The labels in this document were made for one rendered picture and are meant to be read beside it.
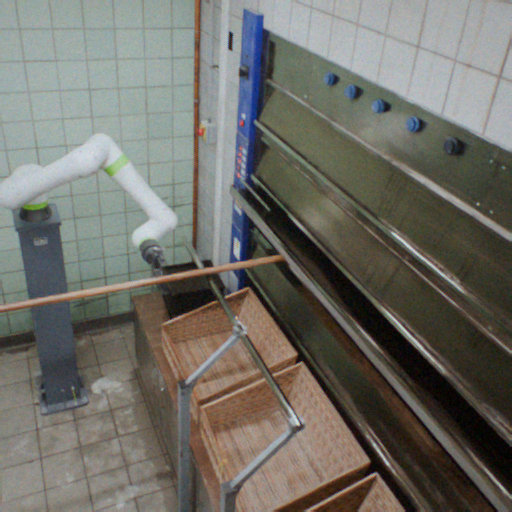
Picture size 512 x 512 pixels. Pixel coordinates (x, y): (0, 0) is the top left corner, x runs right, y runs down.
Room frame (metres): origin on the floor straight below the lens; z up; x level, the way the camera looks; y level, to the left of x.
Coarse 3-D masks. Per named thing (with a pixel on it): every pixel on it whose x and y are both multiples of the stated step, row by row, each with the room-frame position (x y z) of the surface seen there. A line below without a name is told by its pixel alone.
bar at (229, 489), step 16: (192, 256) 2.18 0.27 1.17; (224, 304) 1.83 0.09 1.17; (240, 336) 1.65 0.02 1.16; (224, 352) 1.66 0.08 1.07; (256, 352) 1.55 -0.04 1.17; (208, 368) 1.63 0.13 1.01; (192, 384) 1.60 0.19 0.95; (272, 384) 1.41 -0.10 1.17; (288, 400) 1.34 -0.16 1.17; (288, 416) 1.28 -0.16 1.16; (288, 432) 1.24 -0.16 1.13; (272, 448) 1.22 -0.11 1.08; (256, 464) 1.19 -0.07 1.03; (240, 480) 1.17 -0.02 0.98; (224, 496) 1.14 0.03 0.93
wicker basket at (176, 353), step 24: (192, 312) 2.27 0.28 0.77; (216, 312) 2.33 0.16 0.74; (240, 312) 2.39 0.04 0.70; (264, 312) 2.22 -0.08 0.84; (168, 336) 2.12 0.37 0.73; (192, 336) 2.27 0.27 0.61; (216, 336) 2.31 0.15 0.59; (264, 336) 2.15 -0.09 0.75; (168, 360) 2.11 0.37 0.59; (192, 360) 2.12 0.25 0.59; (240, 360) 2.15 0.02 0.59; (264, 360) 2.08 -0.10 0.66; (288, 360) 1.91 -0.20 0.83; (216, 384) 1.97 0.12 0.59; (240, 384) 1.81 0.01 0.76; (264, 384) 1.86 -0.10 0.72; (192, 408) 1.78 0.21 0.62
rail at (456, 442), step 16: (240, 192) 2.33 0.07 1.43; (304, 272) 1.73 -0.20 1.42; (320, 288) 1.63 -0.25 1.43; (336, 304) 1.54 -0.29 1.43; (352, 320) 1.46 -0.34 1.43; (368, 336) 1.39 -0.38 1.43; (400, 384) 1.20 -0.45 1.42; (416, 400) 1.14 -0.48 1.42; (432, 416) 1.08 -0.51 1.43; (448, 432) 1.03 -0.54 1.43; (464, 448) 0.98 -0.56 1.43; (480, 464) 0.94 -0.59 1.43; (496, 480) 0.89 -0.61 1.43; (496, 496) 0.86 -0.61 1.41
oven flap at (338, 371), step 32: (256, 256) 2.44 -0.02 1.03; (288, 288) 2.14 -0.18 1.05; (288, 320) 2.04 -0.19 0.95; (320, 352) 1.80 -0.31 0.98; (352, 384) 1.60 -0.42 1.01; (352, 416) 1.50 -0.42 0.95; (384, 416) 1.43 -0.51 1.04; (384, 448) 1.36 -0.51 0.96; (416, 448) 1.29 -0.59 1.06; (416, 480) 1.22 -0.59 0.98; (448, 480) 1.16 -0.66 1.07
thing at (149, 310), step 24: (144, 312) 2.48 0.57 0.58; (144, 336) 2.37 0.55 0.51; (144, 360) 2.39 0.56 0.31; (168, 384) 1.95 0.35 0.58; (168, 408) 1.94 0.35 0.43; (168, 432) 1.95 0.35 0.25; (192, 432) 1.68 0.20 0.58; (192, 456) 1.60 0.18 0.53; (192, 480) 1.60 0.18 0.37; (216, 480) 1.46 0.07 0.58; (192, 504) 1.60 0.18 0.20; (216, 504) 1.35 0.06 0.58
